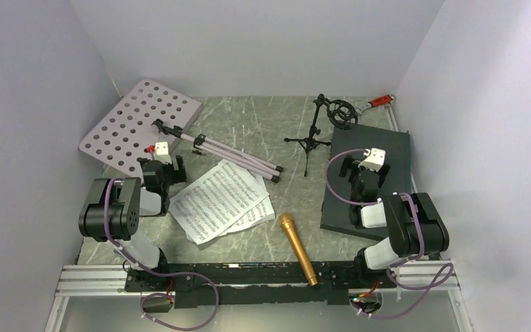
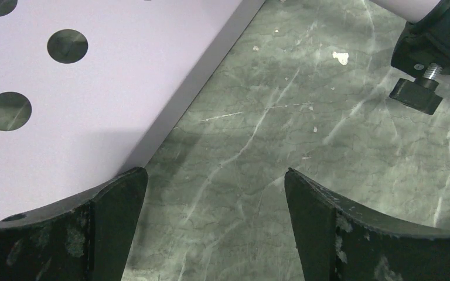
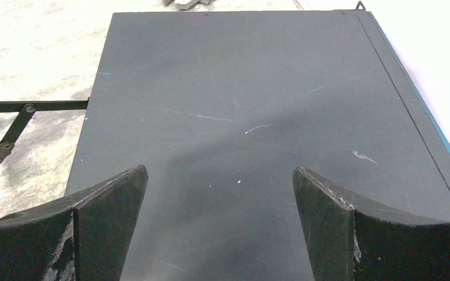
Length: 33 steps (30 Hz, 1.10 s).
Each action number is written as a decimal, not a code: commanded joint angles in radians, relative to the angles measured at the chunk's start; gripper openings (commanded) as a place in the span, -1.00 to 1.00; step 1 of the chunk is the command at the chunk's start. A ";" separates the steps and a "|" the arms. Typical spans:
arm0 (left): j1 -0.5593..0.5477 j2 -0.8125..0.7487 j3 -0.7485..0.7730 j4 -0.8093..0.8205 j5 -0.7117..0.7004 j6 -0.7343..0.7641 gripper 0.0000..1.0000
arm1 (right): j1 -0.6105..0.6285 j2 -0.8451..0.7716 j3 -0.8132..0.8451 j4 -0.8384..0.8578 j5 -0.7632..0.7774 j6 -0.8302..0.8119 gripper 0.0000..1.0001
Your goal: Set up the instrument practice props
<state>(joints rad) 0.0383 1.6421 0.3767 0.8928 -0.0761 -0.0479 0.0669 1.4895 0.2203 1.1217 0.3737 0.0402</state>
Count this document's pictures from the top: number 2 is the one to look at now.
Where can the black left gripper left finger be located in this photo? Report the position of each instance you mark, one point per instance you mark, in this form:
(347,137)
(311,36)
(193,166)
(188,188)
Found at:
(86,236)

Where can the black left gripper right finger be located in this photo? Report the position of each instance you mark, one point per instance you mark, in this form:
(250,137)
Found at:
(340,239)

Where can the lilac perforated music stand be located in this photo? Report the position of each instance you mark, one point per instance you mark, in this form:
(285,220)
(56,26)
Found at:
(216,99)

